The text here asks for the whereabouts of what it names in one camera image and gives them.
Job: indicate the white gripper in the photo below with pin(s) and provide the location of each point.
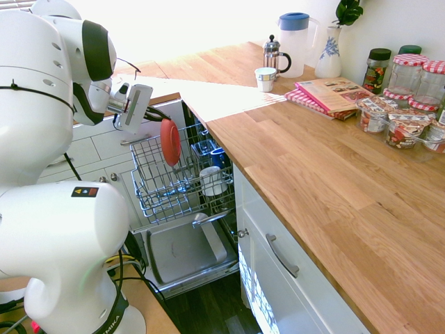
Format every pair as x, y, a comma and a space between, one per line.
136, 108

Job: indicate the red round plate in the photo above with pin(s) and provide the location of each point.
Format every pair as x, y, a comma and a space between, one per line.
170, 142

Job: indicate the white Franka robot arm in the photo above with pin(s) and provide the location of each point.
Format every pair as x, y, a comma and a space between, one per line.
52, 215

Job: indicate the steel dishwasher door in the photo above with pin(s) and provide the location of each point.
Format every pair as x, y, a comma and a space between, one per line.
180, 250

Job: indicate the blue mug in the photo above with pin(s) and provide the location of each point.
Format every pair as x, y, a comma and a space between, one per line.
218, 158

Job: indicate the large white mug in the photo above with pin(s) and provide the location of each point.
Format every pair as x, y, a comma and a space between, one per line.
212, 181

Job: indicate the white paper cup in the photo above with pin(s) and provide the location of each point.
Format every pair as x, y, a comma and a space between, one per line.
266, 78

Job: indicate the glass French press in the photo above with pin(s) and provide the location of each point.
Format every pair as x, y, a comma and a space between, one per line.
272, 55

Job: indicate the red checkered book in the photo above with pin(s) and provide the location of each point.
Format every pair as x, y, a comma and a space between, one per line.
306, 101

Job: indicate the clear pitcher with blue lid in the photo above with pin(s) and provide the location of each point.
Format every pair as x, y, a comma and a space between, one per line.
295, 45

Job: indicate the pink cookbook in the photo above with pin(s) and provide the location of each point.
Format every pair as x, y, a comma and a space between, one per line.
333, 95

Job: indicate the white vase with blue flowers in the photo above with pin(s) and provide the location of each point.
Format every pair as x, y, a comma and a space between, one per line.
328, 59

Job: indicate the wooden robot mounting board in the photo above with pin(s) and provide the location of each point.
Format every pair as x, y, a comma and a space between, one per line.
153, 313

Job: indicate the yogurt cup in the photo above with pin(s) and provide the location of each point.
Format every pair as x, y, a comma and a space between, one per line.
436, 137
373, 116
406, 130

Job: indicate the green leafy plant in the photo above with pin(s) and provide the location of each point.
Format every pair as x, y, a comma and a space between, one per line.
349, 12

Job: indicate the spice jar with dark lid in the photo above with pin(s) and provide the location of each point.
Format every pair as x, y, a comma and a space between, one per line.
376, 73

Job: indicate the short jam jar checkered lid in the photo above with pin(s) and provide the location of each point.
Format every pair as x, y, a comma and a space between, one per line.
422, 104
394, 94

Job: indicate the red knob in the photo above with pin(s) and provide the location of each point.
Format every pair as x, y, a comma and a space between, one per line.
36, 327

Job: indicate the tall jam jar checkered lid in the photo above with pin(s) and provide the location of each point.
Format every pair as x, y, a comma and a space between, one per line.
432, 83
405, 74

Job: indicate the clear bottle with green lid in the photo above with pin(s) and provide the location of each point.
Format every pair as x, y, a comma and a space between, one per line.
410, 49

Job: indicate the dark plastic bottle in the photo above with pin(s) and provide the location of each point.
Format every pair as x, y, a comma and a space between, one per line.
442, 113

